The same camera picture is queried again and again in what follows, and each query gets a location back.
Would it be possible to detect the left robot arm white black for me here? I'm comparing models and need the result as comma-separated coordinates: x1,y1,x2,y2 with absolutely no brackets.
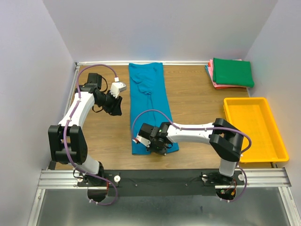
48,73,127,186

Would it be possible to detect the aluminium frame rail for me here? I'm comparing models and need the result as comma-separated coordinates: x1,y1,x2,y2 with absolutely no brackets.
28,65,301,226

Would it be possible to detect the light blue folded t shirt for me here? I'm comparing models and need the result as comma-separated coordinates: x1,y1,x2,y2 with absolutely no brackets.
205,65,212,82

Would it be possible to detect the pink folded t shirt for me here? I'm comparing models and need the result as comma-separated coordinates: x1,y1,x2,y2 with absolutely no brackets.
208,58,245,89

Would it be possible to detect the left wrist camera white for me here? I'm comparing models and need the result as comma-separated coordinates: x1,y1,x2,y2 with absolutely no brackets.
110,82,127,98

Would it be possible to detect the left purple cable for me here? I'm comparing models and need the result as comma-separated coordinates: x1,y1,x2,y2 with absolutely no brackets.
63,64,119,206

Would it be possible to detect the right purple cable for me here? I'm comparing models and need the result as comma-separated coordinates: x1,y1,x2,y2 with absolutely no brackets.
131,108,253,204

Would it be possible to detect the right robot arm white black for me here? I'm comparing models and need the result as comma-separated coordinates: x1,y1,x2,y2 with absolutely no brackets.
135,118,244,185

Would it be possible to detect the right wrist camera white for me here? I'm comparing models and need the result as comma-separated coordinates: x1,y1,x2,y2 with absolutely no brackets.
135,135,151,147

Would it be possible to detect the green folded t shirt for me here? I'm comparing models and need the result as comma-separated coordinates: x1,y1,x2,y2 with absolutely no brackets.
213,58,254,88

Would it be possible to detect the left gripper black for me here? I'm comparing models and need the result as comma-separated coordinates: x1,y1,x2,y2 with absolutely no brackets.
95,89,123,116

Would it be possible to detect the purple cable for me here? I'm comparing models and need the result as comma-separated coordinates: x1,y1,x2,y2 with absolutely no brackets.
63,64,119,206
131,108,253,204

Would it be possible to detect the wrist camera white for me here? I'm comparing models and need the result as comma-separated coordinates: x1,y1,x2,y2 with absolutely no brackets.
110,82,127,98
135,135,151,147

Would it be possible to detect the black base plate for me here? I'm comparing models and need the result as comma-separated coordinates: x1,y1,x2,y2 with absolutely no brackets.
77,169,245,202

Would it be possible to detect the yellow plastic tray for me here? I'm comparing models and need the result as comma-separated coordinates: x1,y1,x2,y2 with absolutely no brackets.
223,97,289,163

